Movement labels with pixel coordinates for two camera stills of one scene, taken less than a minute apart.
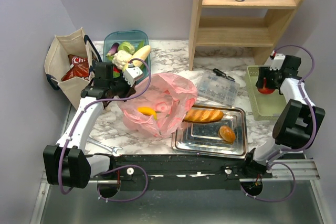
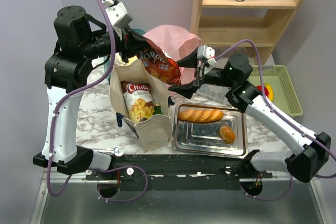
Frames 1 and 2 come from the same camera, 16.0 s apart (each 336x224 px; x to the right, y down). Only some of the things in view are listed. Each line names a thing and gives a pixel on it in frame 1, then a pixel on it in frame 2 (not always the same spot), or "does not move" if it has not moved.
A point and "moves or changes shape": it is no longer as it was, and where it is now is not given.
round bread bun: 227,133 does not move
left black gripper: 130,91 → 137,43
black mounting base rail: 173,171 does not move
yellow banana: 149,111 → 270,96
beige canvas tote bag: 56,63 moves or changes shape
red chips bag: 79,67 moves or changes shape
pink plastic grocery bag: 160,108 → 178,42
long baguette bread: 198,115 does not move
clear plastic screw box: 218,88 does not move
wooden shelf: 217,20 does not move
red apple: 265,91 does not move
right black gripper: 265,72 → 186,90
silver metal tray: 203,139 does not move
